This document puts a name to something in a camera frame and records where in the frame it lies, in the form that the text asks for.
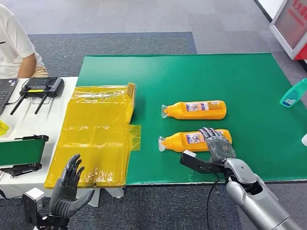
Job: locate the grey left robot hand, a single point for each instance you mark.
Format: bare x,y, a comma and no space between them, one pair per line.
219,149

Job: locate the teal spray bottle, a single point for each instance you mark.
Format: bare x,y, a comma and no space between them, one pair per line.
293,95

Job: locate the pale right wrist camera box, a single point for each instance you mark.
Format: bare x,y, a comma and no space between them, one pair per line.
33,203

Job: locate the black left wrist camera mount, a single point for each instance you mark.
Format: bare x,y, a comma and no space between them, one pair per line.
196,163

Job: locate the yellow plastic sheet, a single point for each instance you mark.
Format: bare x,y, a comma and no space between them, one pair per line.
96,143

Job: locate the yellow label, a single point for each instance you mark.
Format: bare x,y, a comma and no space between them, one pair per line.
2,128

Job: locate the black remote controller with antennas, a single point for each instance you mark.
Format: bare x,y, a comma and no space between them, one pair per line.
43,85

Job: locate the person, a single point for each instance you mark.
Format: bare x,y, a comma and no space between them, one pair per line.
12,44

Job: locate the dark laptop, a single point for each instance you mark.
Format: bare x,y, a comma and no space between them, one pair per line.
6,92

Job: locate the white table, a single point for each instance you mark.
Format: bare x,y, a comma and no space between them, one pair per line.
55,108

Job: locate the orange bottle with clear cap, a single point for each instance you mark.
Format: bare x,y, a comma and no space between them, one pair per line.
182,112
180,143

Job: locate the green table mat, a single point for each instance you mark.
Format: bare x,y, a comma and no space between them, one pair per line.
252,95

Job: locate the green panel black-framed stand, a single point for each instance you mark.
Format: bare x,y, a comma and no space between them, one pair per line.
19,152

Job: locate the white-framed red sign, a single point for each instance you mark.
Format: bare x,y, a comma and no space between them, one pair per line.
289,25

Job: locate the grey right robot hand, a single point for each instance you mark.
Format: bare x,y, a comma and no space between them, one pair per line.
61,200

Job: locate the small white object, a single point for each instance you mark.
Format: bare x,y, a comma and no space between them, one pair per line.
305,140

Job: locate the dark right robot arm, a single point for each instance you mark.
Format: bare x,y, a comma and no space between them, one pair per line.
54,223

